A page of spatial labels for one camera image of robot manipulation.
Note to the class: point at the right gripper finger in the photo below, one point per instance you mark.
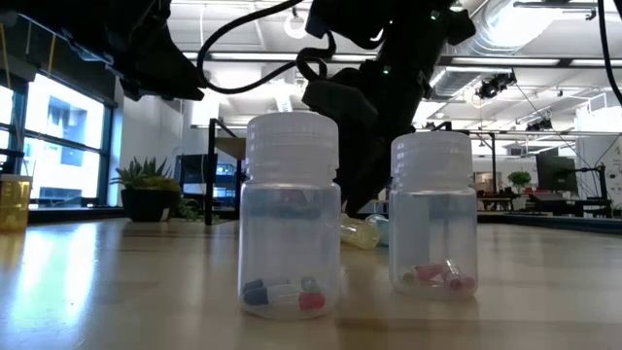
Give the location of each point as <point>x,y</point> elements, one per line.
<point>354,175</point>
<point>379,165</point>

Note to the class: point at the yellow translucent bottle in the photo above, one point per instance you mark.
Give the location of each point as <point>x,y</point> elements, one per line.
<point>359,234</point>

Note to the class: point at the teal translucent bottle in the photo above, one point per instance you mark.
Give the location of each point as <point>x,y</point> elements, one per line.
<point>384,229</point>

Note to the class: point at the clear bottle pink capsules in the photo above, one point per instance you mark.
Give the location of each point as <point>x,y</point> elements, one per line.
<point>432,219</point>

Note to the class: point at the clear bottle blue red capsules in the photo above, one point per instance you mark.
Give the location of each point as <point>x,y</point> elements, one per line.
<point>289,219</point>

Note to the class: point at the wooden shelf black metal legs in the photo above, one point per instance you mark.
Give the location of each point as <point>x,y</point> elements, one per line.
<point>211,185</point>

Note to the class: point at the green background plant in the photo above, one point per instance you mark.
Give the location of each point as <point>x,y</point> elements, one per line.
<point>519,179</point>

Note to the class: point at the succulent plant black pot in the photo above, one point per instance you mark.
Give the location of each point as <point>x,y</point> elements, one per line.
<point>148,204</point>

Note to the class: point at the black computer monitor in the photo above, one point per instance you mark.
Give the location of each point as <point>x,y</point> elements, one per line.
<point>556,172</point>

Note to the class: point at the black ceiling light track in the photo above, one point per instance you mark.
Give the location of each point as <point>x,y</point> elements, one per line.
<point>563,61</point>

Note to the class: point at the dark wall screen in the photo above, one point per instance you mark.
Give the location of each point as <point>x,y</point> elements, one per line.
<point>192,170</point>

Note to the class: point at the black aluminium table frame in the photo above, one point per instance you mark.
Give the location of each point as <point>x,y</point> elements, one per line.
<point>559,222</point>

